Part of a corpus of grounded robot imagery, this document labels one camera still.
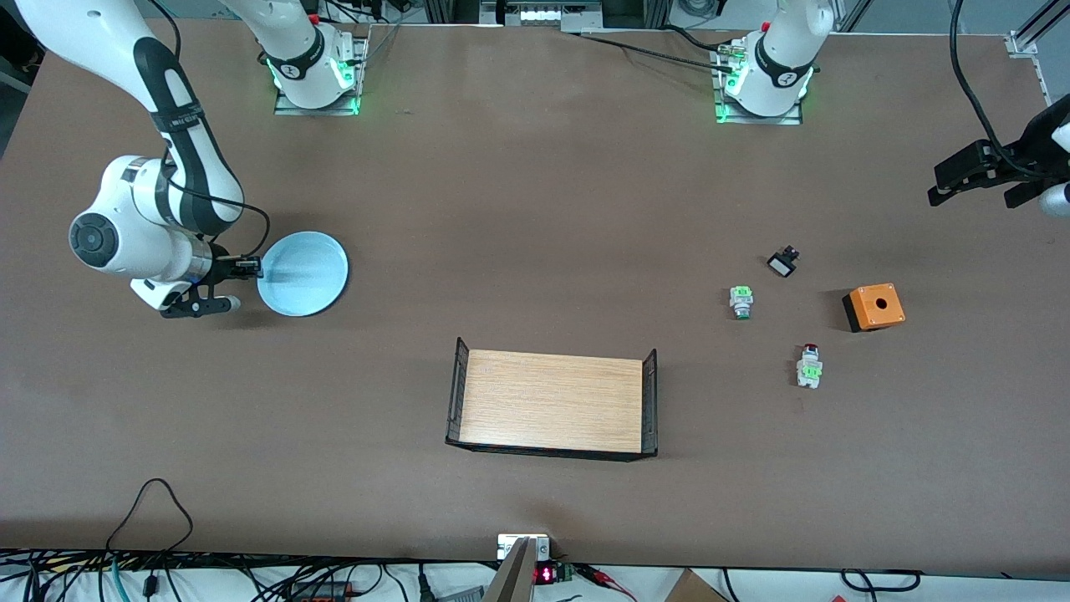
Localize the light blue plate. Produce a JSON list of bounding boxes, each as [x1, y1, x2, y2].
[[256, 232, 349, 318]]

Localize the black power adapter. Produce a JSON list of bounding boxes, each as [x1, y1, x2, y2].
[[288, 579, 352, 602]]

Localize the white light fixture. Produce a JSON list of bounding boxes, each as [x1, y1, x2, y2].
[[481, 0, 603, 33]]

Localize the grey metal bar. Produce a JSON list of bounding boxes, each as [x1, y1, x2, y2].
[[483, 538, 538, 602]]

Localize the brown cardboard piece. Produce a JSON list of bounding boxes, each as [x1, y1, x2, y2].
[[665, 569, 728, 602]]

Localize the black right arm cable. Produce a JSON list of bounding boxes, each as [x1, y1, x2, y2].
[[150, 0, 273, 264]]

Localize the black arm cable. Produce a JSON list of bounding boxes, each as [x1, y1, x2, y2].
[[950, 0, 1006, 161], [150, 0, 273, 264]]

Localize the perforated metal edge rail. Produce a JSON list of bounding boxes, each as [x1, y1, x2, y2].
[[1032, 57, 1069, 126]]

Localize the aluminium profile corner post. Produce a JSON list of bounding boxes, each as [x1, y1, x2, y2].
[[1007, 0, 1070, 58]]

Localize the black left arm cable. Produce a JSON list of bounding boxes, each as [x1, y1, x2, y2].
[[950, 0, 1006, 161]]

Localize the orange button enclosure box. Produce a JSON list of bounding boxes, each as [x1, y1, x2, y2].
[[842, 283, 906, 334]]

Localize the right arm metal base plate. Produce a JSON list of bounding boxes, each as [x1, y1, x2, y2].
[[274, 33, 369, 116]]

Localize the black looped cable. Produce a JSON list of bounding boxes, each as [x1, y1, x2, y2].
[[104, 478, 195, 578]]

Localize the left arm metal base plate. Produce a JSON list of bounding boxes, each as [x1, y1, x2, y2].
[[711, 42, 805, 126]]

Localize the wooden tray with wire sides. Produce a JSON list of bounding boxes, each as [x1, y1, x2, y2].
[[445, 337, 659, 462]]

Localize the black cable across table edge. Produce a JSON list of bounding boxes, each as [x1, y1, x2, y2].
[[573, 32, 738, 74]]

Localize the silver bracket plate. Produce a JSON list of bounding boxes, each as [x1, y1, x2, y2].
[[497, 533, 551, 561]]

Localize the thin black cable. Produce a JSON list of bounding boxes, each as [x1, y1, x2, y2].
[[840, 569, 922, 591]]

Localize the red and black wire leads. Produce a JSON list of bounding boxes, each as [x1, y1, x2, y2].
[[577, 564, 638, 602]]

